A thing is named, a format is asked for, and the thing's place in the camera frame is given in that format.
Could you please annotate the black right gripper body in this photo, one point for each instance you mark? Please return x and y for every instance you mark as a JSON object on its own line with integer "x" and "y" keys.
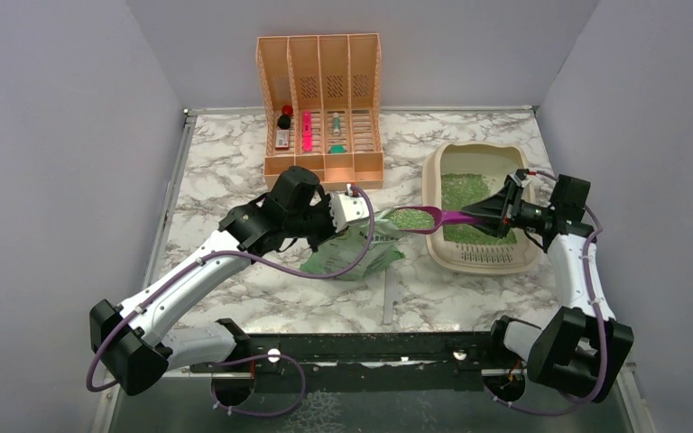
{"x": 529, "y": 215}

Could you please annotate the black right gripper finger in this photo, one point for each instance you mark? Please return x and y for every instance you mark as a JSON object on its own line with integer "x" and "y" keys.
{"x": 494, "y": 207}
{"x": 498, "y": 228}

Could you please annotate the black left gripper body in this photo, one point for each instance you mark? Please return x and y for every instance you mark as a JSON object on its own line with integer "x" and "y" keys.
{"x": 317, "y": 224}

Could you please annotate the green litter bag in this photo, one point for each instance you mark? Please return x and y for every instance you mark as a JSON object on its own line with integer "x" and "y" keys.
{"x": 336, "y": 254}

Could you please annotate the beige litter box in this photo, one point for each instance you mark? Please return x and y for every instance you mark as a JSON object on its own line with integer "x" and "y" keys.
{"x": 462, "y": 248}

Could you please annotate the purple litter scoop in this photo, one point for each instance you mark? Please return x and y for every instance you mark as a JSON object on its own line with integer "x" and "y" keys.
{"x": 427, "y": 220}

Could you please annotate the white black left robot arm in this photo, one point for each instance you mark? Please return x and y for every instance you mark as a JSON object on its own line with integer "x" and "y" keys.
{"x": 243, "y": 237}

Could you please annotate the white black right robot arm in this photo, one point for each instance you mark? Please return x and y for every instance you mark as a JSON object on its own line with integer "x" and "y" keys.
{"x": 582, "y": 349}

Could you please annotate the red white small box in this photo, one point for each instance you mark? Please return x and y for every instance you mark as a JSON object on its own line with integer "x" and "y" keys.
{"x": 282, "y": 140}

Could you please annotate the green tape dispenser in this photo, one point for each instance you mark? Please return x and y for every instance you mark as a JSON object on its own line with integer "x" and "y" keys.
{"x": 338, "y": 149}

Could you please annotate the red and black stamp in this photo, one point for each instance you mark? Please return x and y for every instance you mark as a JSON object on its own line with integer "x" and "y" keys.
{"x": 284, "y": 121}

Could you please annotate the green white glue stick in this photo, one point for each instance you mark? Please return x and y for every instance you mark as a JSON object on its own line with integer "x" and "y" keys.
{"x": 336, "y": 129}

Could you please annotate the orange plastic file organizer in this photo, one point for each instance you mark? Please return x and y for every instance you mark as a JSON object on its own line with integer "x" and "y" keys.
{"x": 324, "y": 74}

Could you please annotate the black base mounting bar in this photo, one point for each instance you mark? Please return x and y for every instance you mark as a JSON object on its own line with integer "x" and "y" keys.
{"x": 358, "y": 361}

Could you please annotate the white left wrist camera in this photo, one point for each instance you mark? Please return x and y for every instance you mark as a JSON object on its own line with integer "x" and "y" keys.
{"x": 347, "y": 208}

